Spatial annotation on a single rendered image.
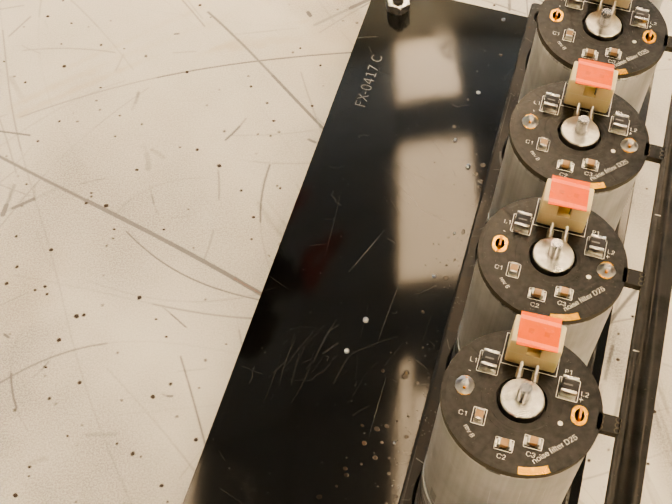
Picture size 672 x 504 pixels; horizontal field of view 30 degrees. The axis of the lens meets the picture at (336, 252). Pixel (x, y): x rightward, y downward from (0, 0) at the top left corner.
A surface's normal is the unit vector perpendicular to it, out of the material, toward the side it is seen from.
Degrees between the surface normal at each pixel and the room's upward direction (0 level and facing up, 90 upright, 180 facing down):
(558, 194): 0
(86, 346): 0
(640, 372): 0
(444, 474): 90
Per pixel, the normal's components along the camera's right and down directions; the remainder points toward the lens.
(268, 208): 0.05, -0.57
